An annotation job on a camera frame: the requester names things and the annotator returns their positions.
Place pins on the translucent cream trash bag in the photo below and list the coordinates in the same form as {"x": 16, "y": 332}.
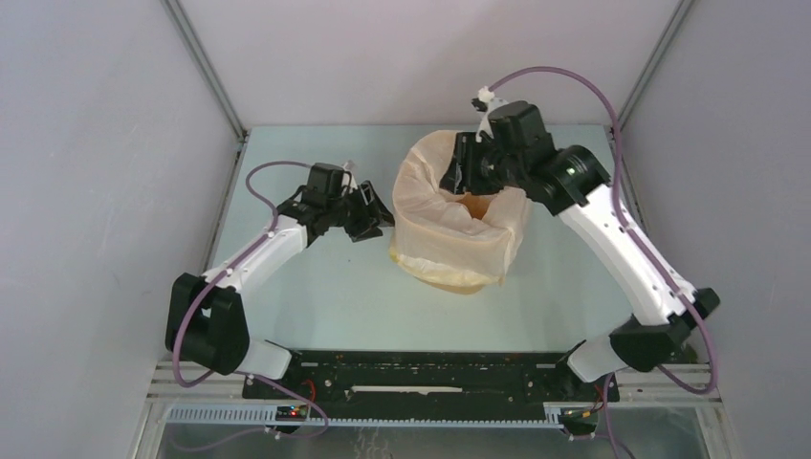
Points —
{"x": 456, "y": 222}

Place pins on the aluminium frame post left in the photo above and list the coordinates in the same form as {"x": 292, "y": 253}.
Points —
{"x": 178, "y": 15}

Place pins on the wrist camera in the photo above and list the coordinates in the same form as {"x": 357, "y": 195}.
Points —
{"x": 485, "y": 102}
{"x": 348, "y": 180}

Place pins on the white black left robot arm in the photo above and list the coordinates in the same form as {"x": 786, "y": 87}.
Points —
{"x": 207, "y": 323}

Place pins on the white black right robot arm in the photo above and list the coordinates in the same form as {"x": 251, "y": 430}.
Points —
{"x": 511, "y": 148}

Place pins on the aluminium frame post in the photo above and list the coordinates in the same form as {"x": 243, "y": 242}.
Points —
{"x": 656, "y": 58}
{"x": 178, "y": 15}

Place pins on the orange slotted plastic trash bin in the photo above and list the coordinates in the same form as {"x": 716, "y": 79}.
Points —
{"x": 481, "y": 209}

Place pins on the aluminium frame post right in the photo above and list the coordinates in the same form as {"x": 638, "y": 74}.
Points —
{"x": 656, "y": 58}

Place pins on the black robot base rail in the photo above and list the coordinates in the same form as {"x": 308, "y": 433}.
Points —
{"x": 439, "y": 388}

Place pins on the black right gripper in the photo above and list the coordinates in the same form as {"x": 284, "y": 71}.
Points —
{"x": 459, "y": 178}

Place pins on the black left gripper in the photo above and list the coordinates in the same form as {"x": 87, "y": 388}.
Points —
{"x": 372, "y": 216}

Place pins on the small electronics board with leds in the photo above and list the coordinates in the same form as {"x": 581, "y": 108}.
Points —
{"x": 291, "y": 413}

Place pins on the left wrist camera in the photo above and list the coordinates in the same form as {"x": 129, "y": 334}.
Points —
{"x": 348, "y": 180}

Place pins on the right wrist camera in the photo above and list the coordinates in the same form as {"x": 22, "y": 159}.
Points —
{"x": 485, "y": 102}

